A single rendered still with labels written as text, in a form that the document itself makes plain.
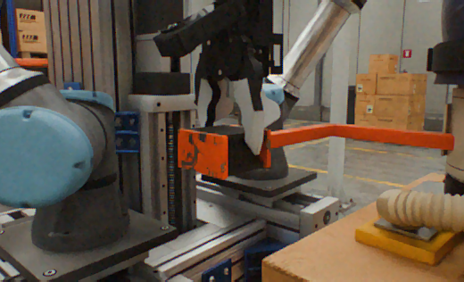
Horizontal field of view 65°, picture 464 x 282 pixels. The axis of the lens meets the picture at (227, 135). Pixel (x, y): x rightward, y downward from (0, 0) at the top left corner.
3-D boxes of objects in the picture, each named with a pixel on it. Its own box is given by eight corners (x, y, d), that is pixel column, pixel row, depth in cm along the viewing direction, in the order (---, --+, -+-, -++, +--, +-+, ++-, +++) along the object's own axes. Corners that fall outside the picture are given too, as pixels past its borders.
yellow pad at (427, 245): (434, 269, 42) (437, 228, 42) (352, 242, 50) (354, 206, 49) (499, 202, 66) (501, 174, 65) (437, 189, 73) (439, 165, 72)
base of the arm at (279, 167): (219, 173, 97) (219, 136, 96) (253, 163, 108) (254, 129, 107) (266, 184, 87) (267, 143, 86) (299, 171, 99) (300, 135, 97)
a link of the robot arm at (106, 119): (123, 162, 66) (120, 87, 64) (109, 184, 53) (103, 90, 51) (53, 165, 65) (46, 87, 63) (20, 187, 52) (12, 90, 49)
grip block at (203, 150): (223, 179, 41) (222, 136, 41) (178, 167, 48) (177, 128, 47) (270, 168, 47) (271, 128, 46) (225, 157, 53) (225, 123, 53)
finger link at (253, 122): (297, 144, 46) (277, 73, 47) (267, 151, 42) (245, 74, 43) (278, 149, 48) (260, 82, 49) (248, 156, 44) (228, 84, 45)
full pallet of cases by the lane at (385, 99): (405, 146, 686) (413, 51, 658) (352, 140, 752) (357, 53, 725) (422, 138, 776) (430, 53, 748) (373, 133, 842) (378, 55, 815)
